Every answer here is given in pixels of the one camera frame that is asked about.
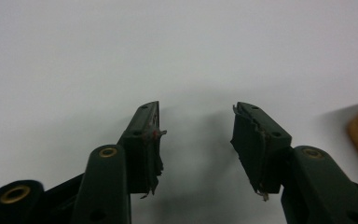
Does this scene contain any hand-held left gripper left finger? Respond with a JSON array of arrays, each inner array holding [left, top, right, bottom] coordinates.
[[117, 100, 168, 200]]

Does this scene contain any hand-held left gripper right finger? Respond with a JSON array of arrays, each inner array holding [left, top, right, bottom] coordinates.
[[229, 101, 293, 203]]

